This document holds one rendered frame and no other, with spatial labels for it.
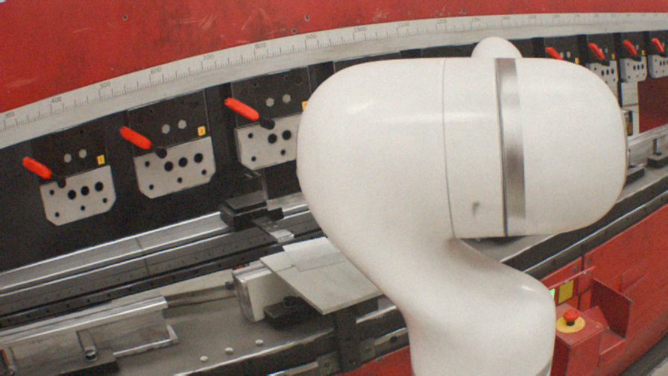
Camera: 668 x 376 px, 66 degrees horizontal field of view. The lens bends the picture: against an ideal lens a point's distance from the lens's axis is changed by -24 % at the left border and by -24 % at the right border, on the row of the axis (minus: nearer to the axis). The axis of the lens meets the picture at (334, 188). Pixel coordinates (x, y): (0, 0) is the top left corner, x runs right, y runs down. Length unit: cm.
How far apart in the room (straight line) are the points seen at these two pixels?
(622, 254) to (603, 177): 147
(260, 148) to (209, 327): 37
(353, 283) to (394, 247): 69
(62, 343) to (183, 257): 45
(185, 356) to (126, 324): 13
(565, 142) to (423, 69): 10
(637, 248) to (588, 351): 68
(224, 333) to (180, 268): 29
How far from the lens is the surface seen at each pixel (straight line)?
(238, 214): 142
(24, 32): 107
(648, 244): 199
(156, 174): 110
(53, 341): 121
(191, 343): 123
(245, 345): 119
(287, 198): 124
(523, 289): 45
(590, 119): 37
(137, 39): 108
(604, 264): 177
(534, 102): 37
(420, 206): 38
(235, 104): 109
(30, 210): 166
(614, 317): 142
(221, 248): 148
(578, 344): 127
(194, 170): 112
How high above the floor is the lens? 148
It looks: 18 degrees down
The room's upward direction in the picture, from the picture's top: 7 degrees counter-clockwise
